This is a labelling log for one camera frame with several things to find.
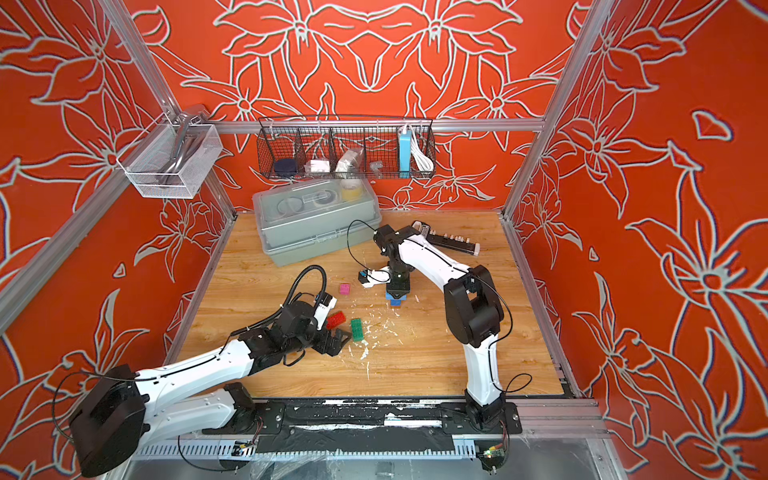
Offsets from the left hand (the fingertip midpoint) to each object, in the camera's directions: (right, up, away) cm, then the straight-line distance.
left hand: (340, 327), depth 82 cm
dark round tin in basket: (-20, +49, +14) cm, 55 cm away
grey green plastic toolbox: (-8, +31, +10) cm, 33 cm away
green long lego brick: (+4, -2, +5) cm, 7 cm away
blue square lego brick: (+16, +4, +11) cm, 20 cm away
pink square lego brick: (-1, +8, +14) cm, 17 cm away
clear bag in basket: (+1, +47, +8) cm, 48 cm away
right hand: (+15, +10, +8) cm, 20 cm away
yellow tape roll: (+1, +43, +24) cm, 49 cm away
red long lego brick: (-3, 0, +7) cm, 8 cm away
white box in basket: (-8, +47, +4) cm, 47 cm away
